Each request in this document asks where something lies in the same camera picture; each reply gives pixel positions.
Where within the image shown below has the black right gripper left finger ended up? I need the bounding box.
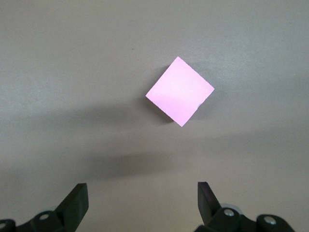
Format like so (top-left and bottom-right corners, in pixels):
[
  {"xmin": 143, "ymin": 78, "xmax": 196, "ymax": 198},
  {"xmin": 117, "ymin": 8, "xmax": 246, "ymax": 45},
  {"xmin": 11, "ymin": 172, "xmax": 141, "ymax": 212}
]
[{"xmin": 0, "ymin": 183, "xmax": 89, "ymax": 232}]

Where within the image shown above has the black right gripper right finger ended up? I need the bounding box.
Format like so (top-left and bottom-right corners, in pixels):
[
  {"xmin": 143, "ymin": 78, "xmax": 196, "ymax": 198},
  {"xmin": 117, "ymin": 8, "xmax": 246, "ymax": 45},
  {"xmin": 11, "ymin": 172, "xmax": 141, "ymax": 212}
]
[{"xmin": 194, "ymin": 181, "xmax": 293, "ymax": 232}]

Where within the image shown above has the light pink foam cube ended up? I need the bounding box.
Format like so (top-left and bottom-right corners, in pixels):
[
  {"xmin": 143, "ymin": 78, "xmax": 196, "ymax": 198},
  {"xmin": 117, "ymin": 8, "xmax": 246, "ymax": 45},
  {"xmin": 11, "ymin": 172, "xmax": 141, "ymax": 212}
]
[{"xmin": 145, "ymin": 56, "xmax": 215, "ymax": 128}]

